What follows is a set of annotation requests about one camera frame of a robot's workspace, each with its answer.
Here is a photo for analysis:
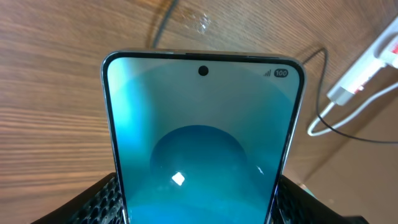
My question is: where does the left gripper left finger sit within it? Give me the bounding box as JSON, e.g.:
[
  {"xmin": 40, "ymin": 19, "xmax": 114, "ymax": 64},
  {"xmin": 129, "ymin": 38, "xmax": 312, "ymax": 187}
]
[{"xmin": 33, "ymin": 172, "xmax": 125, "ymax": 224}]

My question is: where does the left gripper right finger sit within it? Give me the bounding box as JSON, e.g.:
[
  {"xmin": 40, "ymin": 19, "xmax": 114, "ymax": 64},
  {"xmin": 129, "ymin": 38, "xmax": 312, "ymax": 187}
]
[{"xmin": 270, "ymin": 176, "xmax": 369, "ymax": 224}]

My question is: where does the blue screen smartphone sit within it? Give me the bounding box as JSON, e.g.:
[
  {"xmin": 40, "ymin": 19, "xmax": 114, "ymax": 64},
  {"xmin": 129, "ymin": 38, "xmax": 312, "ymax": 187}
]
[{"xmin": 101, "ymin": 50, "xmax": 305, "ymax": 223}]

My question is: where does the black charger cable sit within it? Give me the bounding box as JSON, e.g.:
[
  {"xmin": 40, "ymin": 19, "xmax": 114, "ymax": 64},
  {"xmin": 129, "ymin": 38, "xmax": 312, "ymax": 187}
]
[{"xmin": 151, "ymin": 0, "xmax": 398, "ymax": 145}]

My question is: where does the white power strip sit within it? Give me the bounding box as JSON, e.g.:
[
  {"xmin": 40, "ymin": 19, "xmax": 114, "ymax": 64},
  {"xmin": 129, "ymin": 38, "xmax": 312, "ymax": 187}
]
[{"xmin": 327, "ymin": 19, "xmax": 397, "ymax": 106}]

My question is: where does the white power strip cord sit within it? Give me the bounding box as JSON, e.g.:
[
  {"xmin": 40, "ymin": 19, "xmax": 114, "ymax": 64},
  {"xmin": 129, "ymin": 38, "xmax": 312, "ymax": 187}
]
[{"xmin": 307, "ymin": 81, "xmax": 398, "ymax": 138}]

